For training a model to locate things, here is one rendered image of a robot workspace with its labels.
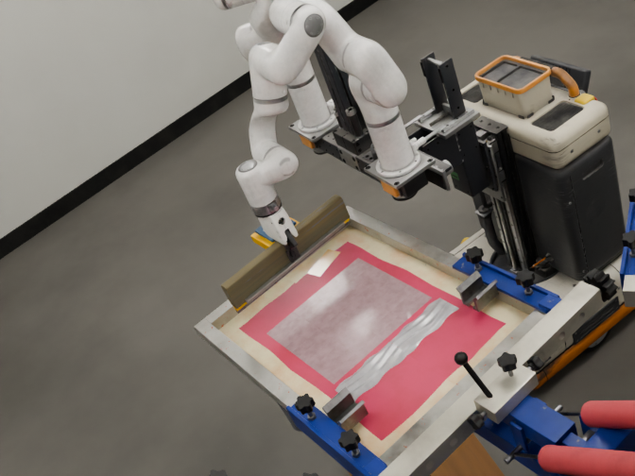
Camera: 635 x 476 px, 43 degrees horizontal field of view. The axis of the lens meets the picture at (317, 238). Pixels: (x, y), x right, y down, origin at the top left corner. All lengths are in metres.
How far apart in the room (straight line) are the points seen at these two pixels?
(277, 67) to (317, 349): 0.71
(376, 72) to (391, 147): 0.27
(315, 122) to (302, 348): 0.78
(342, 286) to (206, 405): 1.45
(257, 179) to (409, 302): 0.50
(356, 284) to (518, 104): 0.86
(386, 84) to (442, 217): 1.95
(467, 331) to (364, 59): 0.69
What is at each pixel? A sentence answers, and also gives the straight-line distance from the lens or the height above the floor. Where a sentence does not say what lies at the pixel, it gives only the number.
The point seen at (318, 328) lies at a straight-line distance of 2.12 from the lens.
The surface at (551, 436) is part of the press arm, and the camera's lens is 1.63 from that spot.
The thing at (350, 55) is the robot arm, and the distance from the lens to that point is 1.97.
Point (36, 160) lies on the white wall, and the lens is 5.27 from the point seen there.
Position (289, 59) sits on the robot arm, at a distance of 1.86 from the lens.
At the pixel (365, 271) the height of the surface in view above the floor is 0.96.
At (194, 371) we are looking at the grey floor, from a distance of 3.70.
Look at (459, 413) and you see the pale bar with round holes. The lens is 1.70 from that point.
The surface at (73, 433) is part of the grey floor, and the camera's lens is 3.83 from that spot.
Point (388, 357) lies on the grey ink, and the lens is 1.97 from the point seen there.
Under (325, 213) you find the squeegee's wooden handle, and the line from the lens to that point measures 2.17.
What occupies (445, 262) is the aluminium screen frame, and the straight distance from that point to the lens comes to 2.11.
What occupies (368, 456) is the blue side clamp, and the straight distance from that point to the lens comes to 1.75.
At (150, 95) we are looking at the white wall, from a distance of 5.46.
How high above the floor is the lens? 2.35
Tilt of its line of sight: 35 degrees down
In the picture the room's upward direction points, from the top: 24 degrees counter-clockwise
